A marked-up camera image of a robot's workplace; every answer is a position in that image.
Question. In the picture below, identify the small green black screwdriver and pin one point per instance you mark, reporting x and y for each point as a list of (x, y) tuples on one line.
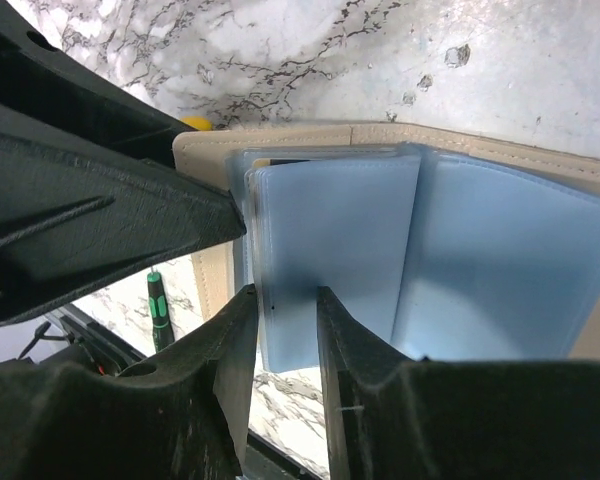
[(163, 335)]

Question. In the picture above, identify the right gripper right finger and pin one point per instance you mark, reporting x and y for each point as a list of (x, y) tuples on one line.
[(390, 417)]

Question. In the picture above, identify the black yellow screwdriver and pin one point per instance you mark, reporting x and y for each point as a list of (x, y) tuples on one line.
[(197, 123)]

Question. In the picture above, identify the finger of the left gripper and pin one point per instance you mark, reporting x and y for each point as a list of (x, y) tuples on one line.
[(42, 82), (72, 223)]

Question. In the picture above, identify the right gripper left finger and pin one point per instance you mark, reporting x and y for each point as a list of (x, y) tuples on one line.
[(21, 396)]

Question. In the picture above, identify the gold black credit card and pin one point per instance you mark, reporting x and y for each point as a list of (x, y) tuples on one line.
[(266, 162)]

